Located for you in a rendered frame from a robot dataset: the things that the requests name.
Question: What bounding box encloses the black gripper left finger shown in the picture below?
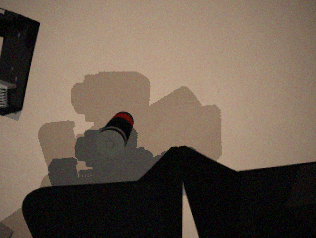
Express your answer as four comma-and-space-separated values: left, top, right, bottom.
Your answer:
22, 146, 183, 238

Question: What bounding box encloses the black battery holder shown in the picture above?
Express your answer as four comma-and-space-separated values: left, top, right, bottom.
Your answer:
0, 8, 40, 116

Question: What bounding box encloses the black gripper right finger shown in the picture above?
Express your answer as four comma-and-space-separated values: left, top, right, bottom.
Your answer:
179, 146, 316, 238

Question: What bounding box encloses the black and red battery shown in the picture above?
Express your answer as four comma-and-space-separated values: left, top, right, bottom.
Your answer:
96, 111, 134, 158

